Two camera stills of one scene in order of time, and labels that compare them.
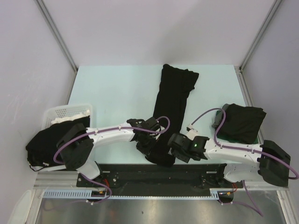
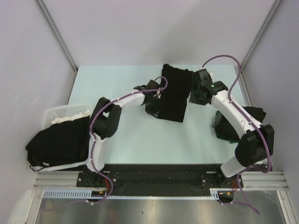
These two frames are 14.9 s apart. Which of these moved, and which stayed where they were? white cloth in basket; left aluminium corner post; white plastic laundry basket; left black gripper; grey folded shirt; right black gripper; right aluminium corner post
Moved: right black gripper; left black gripper
Stayed: left aluminium corner post; right aluminium corner post; white cloth in basket; white plastic laundry basket; grey folded shirt
